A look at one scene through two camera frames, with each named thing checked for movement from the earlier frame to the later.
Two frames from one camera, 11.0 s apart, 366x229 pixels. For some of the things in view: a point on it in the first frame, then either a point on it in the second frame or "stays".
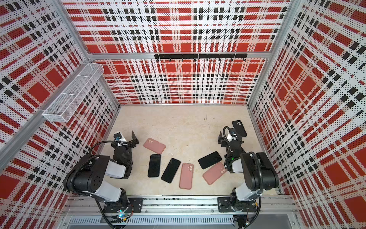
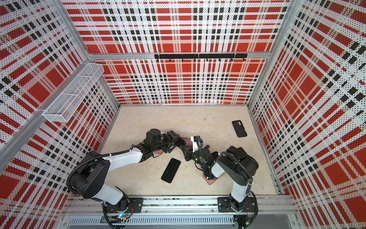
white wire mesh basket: x=64 y=105 stays
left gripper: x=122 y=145 → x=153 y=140
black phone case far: x=239 y=126 stays
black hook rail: x=202 y=56 stays
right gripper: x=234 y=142 → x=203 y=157
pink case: x=187 y=176 → x=188 y=142
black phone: x=170 y=170 stays
